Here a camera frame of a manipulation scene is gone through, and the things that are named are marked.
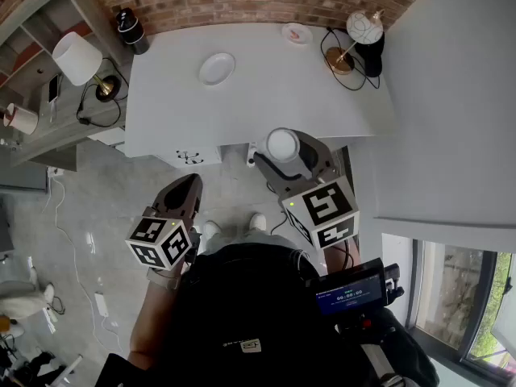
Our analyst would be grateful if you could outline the black and grey flask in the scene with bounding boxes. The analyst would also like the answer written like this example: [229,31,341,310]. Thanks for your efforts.
[116,7,151,55]

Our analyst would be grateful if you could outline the small round plate red print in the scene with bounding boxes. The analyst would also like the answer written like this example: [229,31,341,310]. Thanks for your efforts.
[281,22,314,47]

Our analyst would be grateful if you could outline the person's black shirt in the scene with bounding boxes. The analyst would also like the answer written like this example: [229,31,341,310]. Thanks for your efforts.
[94,242,440,387]

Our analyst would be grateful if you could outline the white box black drone print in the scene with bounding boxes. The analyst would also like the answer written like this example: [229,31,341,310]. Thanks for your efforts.
[155,145,223,169]

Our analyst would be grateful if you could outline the window with dark frame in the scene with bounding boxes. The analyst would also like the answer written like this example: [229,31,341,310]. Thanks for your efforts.
[406,238,516,378]

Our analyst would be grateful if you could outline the black rounded speaker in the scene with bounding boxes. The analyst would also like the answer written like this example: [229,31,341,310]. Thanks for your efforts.
[360,32,386,78]

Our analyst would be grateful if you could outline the white floor cable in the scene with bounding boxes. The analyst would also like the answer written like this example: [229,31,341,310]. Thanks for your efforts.
[42,171,124,354]

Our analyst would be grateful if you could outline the white power adapter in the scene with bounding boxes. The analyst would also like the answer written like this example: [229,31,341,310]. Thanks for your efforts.
[94,292,110,318]

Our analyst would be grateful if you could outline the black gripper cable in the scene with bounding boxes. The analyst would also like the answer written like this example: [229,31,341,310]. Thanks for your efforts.
[269,211,356,272]

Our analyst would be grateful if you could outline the person's left forearm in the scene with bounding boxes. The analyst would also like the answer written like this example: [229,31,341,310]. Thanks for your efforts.
[128,270,182,372]

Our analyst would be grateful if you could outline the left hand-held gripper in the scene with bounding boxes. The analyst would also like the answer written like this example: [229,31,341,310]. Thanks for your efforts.
[125,173,203,273]

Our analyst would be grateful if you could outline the white cup red rim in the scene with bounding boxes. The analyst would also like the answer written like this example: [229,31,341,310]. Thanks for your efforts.
[2,102,40,135]

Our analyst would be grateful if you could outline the black chest-mounted monitor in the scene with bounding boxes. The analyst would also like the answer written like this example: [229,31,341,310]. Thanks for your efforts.
[306,258,405,318]

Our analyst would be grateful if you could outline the white smartphone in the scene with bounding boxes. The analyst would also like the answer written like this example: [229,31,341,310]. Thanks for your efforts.
[47,73,64,104]

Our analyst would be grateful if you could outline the white saucer plate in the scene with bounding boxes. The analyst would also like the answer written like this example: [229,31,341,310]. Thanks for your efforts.
[198,52,237,87]

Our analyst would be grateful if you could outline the patterned globe brass table lamp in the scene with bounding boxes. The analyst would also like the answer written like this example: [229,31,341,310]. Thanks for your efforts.
[324,9,386,75]

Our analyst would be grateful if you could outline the grey shoulder strap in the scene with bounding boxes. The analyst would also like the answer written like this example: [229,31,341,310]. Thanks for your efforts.
[360,343,404,387]

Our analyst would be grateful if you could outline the black lamp cable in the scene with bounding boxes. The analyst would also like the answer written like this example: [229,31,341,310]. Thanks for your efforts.
[76,58,123,128]
[320,26,382,92]

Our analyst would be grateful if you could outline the white shade brass table lamp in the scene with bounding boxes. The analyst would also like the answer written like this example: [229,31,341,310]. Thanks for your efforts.
[52,31,122,103]

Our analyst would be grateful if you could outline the pale wristband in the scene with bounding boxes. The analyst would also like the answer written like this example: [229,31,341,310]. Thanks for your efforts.
[147,266,181,290]

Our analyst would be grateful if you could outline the person's right forearm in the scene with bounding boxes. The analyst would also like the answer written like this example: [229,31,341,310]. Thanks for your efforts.
[324,235,362,277]

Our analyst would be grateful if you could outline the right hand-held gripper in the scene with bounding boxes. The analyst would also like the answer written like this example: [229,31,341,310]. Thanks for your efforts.
[252,129,360,252]

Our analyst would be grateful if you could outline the white power strip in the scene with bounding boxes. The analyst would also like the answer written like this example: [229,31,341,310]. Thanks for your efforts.
[42,307,58,335]

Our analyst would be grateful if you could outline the person's grey trousers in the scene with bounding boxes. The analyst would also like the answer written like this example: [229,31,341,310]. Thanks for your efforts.
[199,231,302,257]

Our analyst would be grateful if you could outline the grey wooden shelf unit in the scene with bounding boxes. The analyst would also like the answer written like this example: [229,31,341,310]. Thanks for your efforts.
[0,0,136,169]

